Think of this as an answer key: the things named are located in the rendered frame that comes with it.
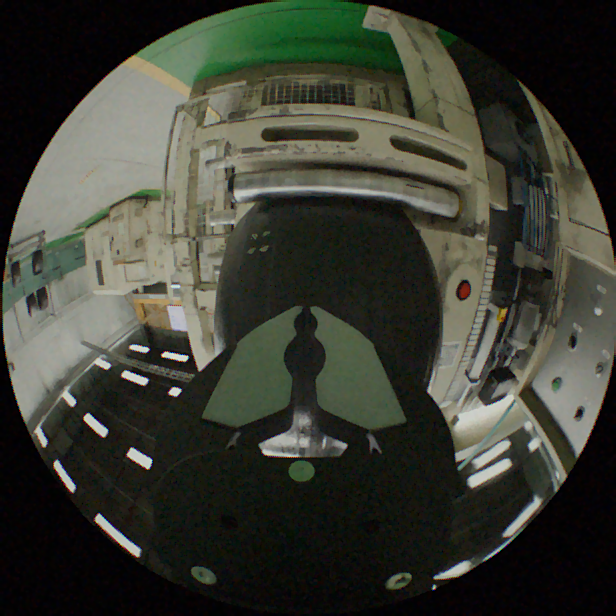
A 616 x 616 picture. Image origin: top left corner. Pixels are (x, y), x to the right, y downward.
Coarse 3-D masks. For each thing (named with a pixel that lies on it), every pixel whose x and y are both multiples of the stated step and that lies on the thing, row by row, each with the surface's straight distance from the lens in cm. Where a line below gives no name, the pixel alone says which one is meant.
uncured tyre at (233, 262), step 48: (240, 240) 27; (288, 240) 24; (336, 240) 24; (384, 240) 26; (240, 288) 23; (288, 288) 22; (336, 288) 22; (384, 288) 23; (432, 288) 27; (240, 336) 23; (384, 336) 22; (432, 336) 26; (432, 384) 32; (288, 432) 27
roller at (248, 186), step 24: (240, 192) 31; (264, 192) 30; (288, 192) 30; (312, 192) 29; (336, 192) 30; (360, 192) 30; (384, 192) 31; (408, 192) 32; (432, 192) 34; (456, 216) 38
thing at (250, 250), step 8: (256, 232) 26; (264, 232) 26; (272, 232) 25; (248, 240) 26; (256, 240) 25; (264, 240) 25; (248, 248) 25; (256, 248) 24; (264, 248) 24; (248, 256) 24; (256, 256) 24
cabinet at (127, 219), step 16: (112, 208) 535; (128, 208) 477; (144, 208) 505; (112, 224) 528; (128, 224) 474; (144, 224) 502; (112, 240) 528; (128, 240) 474; (144, 240) 499; (112, 256) 533; (128, 256) 480
